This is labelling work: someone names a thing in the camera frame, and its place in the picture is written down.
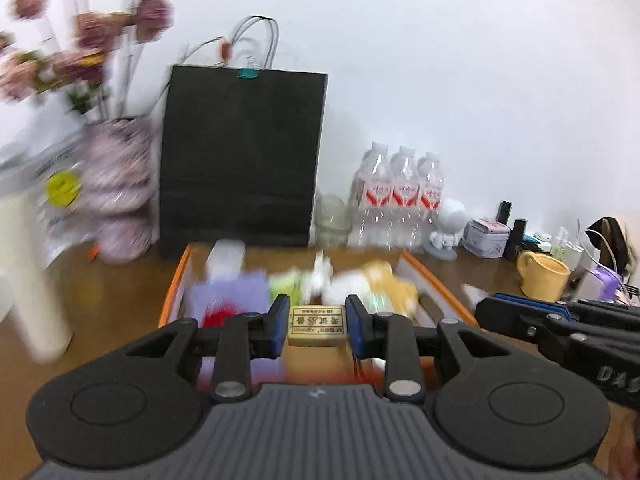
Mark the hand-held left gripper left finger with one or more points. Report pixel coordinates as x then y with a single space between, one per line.
280 327

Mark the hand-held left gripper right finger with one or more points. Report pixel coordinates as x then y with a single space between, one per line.
357 327

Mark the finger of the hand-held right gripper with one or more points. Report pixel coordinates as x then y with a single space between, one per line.
520 322
545 305

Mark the tan printed eraser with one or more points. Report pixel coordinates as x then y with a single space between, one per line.
316 326

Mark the purple woven cloth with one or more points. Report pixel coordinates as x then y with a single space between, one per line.
235 292

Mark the orange cardboard box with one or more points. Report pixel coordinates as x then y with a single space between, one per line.
172 290

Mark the wooden desktop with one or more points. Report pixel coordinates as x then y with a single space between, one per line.
115 300

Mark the yellow mug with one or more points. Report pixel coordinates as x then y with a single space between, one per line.
545 277

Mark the green tissue pack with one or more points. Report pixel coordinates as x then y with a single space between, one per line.
286 287

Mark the white and yellow plush toy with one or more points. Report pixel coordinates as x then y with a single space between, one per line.
380 282

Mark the crumpled white paper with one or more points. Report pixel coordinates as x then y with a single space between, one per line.
476 295

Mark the purple white device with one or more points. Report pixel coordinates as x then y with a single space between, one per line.
600 285

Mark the small clear bottle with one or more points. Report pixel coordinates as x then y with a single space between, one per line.
560 247

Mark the white blue small case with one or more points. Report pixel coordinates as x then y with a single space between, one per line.
539 242

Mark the black cylinder bottle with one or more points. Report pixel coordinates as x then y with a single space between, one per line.
516 240

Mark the clear cotton swab box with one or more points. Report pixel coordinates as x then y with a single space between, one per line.
225 260

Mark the grey tin box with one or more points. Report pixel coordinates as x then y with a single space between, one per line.
485 239

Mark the black headphones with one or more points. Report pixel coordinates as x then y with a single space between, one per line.
614 242

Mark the small black bottle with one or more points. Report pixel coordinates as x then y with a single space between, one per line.
504 212

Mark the clear glass jar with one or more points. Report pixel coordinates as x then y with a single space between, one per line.
332 220

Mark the white figurine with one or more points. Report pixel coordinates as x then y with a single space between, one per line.
447 232

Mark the clear water bottle red label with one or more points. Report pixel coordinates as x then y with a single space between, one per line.
404 195
431 195
372 195

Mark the black paper bag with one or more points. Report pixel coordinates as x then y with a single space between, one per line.
240 160

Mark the pink mottled vase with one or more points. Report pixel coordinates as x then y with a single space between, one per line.
120 190

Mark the tall cream white bottle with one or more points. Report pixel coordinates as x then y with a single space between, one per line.
35 285

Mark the teal binder clip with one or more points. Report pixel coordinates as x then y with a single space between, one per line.
247 73

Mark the clear bag yellow smiley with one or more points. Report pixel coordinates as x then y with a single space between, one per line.
55 185

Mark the pink artificial flowers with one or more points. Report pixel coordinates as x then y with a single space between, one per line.
85 35

